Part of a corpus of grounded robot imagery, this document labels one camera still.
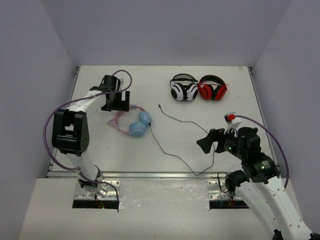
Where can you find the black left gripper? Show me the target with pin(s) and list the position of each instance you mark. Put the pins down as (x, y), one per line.
(116, 100)

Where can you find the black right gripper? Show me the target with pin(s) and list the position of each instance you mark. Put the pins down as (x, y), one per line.
(217, 136)

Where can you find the pink blue cat-ear headphones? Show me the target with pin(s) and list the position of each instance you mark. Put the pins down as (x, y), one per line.
(137, 128)

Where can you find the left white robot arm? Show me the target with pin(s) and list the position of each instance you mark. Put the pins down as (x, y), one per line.
(70, 132)

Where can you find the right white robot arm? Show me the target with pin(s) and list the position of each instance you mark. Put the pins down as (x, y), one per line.
(259, 184)

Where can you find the red black headphones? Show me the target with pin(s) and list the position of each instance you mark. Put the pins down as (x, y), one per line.
(212, 87)

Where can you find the white black headphones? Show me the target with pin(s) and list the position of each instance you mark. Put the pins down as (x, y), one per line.
(184, 87)

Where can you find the right wrist camera red-white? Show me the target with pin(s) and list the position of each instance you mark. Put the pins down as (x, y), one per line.
(232, 121)

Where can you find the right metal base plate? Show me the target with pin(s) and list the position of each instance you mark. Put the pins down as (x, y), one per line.
(218, 192)

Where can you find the metal base plate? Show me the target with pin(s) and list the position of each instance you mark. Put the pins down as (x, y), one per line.
(218, 192)
(104, 192)

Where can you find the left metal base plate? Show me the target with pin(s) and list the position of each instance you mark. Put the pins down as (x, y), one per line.
(104, 192)

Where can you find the aluminium table edge rail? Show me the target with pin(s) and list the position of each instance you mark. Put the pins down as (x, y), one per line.
(139, 175)

